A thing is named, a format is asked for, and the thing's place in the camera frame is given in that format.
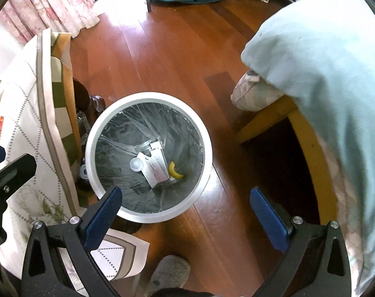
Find grey slipper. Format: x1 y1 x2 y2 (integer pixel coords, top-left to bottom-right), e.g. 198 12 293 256
144 255 191 296

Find yellow wooden bed frame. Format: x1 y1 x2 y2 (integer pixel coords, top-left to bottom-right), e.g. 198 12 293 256
235 95 339 225

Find white patterned tablecloth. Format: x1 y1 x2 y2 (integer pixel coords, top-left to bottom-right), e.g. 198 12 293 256
0 28 150 294

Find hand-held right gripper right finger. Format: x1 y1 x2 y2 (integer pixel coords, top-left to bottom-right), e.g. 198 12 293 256
249 187 352 297

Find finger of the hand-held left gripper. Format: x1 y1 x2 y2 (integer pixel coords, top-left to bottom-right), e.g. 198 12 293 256
0 146 37 248

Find yellow banana peel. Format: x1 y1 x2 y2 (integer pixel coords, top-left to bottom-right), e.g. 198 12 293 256
169 161 184 180

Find light blue blanket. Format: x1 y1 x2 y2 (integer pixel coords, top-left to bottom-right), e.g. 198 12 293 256
241 0 375 296

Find pink floral curtain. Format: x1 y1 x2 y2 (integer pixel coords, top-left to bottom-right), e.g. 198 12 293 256
0 0 101 44

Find floral beige pillow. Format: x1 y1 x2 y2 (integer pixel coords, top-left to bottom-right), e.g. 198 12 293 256
230 70 285 112

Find white round trash bin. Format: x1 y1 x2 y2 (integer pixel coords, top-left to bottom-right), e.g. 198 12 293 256
85 92 213 223

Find white paper box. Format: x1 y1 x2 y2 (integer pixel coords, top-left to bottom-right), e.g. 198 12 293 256
137 140 171 189

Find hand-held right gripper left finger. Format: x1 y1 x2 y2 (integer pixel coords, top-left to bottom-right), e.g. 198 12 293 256
21 186 123 297

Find dark wooden table leg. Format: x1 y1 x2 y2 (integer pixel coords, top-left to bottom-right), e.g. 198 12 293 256
72 77 106 137

